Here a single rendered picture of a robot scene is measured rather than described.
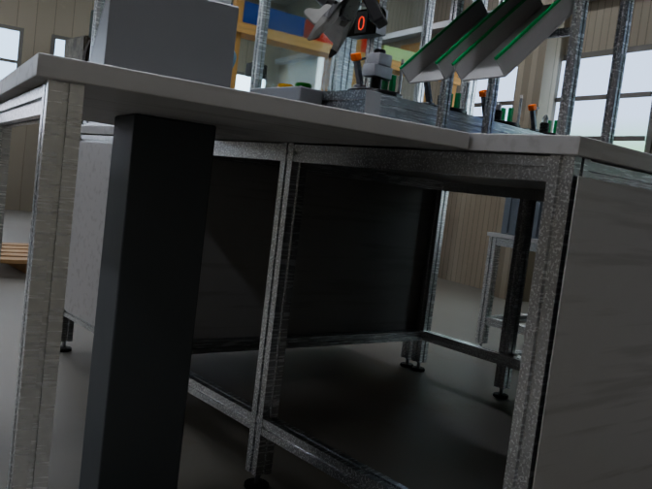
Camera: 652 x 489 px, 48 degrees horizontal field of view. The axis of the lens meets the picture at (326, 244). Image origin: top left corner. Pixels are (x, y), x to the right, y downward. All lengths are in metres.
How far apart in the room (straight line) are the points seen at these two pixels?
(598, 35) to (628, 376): 5.06
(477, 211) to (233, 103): 5.97
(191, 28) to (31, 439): 0.76
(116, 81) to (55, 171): 0.14
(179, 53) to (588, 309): 0.84
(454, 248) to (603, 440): 5.83
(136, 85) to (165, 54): 0.37
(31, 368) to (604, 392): 0.93
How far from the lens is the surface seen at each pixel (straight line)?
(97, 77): 1.01
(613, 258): 1.31
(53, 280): 1.03
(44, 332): 1.05
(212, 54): 1.42
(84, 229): 2.74
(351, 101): 1.66
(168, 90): 1.03
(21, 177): 10.08
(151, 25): 1.39
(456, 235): 7.15
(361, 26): 2.10
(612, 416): 1.42
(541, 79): 6.31
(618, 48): 1.72
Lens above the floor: 0.73
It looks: 4 degrees down
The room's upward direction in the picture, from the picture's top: 7 degrees clockwise
